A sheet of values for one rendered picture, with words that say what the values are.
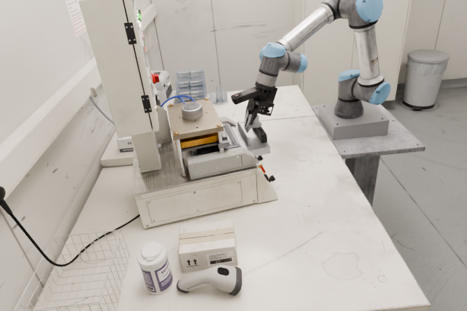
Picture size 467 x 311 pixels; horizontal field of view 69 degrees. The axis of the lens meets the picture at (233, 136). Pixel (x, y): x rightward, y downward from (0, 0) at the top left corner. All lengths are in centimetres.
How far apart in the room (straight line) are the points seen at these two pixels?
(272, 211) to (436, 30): 340
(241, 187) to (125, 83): 57
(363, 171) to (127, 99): 143
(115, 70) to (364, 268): 97
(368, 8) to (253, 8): 227
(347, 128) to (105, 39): 122
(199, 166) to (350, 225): 58
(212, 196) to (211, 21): 261
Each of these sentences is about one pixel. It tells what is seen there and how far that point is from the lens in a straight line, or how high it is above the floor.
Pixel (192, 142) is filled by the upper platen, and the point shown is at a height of 105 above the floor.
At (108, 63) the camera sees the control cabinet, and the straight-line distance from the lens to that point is 105.
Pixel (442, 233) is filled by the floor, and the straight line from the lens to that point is 254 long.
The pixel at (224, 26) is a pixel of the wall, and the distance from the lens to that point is 368.
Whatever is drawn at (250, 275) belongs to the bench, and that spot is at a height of 75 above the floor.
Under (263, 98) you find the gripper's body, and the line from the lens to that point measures 133.
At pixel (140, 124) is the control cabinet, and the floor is 119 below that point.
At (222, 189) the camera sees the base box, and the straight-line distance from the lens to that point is 129.
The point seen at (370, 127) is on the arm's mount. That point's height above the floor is 80.
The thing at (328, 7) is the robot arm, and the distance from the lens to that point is 158.
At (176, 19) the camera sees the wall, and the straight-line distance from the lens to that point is 369.
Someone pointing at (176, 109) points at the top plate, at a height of 111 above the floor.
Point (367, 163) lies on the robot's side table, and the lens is 205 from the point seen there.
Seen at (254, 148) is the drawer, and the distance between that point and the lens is 131.
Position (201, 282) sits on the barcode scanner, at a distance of 109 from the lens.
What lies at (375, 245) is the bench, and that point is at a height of 75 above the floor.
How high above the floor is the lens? 166
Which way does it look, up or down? 30 degrees down
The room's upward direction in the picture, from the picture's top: 5 degrees counter-clockwise
